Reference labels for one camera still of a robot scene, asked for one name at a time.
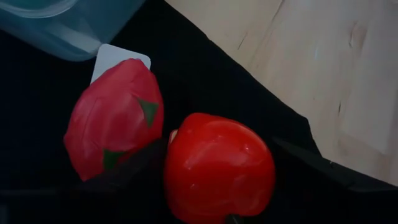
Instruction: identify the white card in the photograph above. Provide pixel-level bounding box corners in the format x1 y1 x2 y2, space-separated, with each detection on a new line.
90 43 152 85

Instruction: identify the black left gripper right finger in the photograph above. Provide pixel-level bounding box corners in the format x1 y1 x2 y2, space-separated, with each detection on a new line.
267 138 398 224

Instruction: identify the clear plastic tupperware container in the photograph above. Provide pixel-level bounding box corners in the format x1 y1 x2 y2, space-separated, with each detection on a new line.
0 0 147 62

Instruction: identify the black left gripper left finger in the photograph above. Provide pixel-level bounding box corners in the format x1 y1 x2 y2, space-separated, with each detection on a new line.
77 138 175 224

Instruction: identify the black cloth mat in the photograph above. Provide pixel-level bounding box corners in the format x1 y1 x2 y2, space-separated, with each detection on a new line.
0 0 323 224

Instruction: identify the red toy dragon fruit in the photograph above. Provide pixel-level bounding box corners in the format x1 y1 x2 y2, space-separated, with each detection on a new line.
63 58 165 182

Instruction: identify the red toy tomato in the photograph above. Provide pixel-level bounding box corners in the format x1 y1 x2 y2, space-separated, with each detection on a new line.
164 112 277 224

